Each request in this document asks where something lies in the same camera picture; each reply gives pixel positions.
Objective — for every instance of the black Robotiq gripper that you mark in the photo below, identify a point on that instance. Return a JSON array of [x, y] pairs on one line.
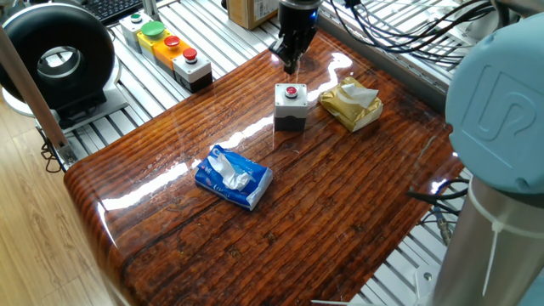
[[297, 19]]

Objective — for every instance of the grey white red button box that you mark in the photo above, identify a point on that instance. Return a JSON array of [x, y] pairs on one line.
[[290, 112]]

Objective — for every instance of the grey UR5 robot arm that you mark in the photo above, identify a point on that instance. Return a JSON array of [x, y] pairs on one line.
[[497, 106]]

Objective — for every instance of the white box red mushroom button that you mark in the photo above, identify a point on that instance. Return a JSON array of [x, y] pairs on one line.
[[193, 70]]

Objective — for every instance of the orange box red button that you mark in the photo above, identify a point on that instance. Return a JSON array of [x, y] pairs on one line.
[[166, 53]]

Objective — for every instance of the yellow box green button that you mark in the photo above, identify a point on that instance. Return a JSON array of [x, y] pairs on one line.
[[152, 30]]

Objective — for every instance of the grey box small green button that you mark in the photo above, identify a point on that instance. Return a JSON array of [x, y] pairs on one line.
[[129, 27]]

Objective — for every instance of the small cardboard box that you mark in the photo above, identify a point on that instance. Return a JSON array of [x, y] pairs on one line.
[[251, 13]]

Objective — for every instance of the gold tissue pack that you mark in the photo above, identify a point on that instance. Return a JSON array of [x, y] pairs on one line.
[[348, 110]]

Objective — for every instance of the blue tissue pack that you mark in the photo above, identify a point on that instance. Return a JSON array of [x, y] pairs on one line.
[[259, 178]]

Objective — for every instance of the wood grain table mat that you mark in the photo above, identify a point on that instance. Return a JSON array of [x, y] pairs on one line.
[[319, 212]]

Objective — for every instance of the black keyboard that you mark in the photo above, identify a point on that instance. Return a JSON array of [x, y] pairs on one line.
[[110, 8]]

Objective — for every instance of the beige diagonal pole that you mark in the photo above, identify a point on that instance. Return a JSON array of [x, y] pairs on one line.
[[30, 93]]

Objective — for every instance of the white bolted mounting plate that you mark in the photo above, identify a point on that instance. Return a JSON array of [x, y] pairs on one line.
[[425, 282]]

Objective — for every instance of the aluminium frame post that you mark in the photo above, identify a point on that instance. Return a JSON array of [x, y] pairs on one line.
[[149, 8]]

